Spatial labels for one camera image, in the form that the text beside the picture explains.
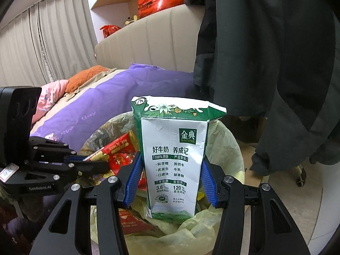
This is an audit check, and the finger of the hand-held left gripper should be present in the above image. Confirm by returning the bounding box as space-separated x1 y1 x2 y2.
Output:
29 137 89 163
25 161 110 185

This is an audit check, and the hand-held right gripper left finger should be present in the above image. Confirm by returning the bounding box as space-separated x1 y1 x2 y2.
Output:
30 151 144 255

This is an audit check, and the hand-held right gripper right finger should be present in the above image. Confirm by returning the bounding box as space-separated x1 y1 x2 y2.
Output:
200 155 311 255

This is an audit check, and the yellow plastic bag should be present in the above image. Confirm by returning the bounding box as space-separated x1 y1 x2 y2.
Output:
80 111 245 255

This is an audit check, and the red snack packet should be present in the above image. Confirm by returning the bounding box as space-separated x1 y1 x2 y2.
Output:
83 132 139 165

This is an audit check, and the green white milk carton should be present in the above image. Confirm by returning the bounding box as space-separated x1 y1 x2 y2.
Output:
131 96 227 224

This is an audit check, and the beige bed sheet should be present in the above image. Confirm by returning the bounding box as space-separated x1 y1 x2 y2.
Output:
30 69 128 136

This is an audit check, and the pink pillow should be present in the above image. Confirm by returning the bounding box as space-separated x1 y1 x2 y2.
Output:
30 80 70 125

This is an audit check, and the red flat packet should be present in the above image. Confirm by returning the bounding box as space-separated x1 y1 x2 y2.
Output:
118 208 156 236

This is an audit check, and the purple blanket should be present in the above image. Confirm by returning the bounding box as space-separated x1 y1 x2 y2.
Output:
29 63 195 150

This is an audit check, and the grey curtain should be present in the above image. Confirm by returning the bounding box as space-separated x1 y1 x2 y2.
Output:
0 4 98 89

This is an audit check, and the orange pillow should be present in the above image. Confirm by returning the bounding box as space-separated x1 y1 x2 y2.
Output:
65 65 108 93

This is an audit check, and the black caster wheel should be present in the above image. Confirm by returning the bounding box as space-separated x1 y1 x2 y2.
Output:
292 165 307 188

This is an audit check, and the small red plastic bag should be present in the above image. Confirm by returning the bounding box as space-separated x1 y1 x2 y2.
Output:
99 24 123 39

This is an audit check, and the dark jacket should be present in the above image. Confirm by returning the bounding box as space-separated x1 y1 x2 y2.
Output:
186 0 340 177

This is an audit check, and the beige padded headboard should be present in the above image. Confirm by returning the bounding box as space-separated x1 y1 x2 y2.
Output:
94 4 207 74

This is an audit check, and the yellow white toy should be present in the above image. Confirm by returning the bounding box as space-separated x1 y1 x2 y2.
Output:
124 14 139 27

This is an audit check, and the large red plastic bag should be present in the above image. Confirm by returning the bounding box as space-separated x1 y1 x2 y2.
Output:
137 0 186 20

